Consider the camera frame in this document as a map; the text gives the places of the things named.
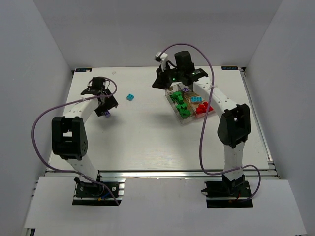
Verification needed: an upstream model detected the purple square lego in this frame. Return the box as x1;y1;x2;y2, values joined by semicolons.
105;111;111;118

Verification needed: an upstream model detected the cyan small lego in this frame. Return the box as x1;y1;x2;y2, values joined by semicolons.
126;94;134;101

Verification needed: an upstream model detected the cyan long lego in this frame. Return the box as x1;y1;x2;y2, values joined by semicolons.
190;97;202;103

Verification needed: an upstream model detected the red brick lego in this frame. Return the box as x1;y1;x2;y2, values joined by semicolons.
195;106;206;115
202;102;214;112

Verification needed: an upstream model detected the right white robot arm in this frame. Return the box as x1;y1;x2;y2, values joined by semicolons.
152;51;251;184

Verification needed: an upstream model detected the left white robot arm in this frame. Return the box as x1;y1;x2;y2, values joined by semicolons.
52;77;118;181

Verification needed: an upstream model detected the clear narrow container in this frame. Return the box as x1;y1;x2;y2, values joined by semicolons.
165;83;196;124

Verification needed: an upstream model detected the blue label sticker left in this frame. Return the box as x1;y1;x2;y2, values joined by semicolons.
75;68;92;73

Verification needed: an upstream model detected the blue label sticker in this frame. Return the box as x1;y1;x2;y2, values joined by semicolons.
75;68;92;73
221;66;239;70

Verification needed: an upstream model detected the clear brown tinted container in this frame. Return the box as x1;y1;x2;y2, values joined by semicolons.
177;83;206;110

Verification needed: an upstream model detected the blue label sticker right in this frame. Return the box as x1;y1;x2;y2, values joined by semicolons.
221;66;239;70

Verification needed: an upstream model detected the clear front container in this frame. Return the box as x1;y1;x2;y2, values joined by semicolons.
194;102;208;118

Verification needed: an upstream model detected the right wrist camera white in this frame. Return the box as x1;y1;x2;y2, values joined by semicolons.
155;52;168;71

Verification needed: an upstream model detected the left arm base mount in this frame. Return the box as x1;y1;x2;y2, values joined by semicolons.
72;177;123;206

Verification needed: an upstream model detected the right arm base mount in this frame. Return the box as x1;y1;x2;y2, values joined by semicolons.
201;181;253;209

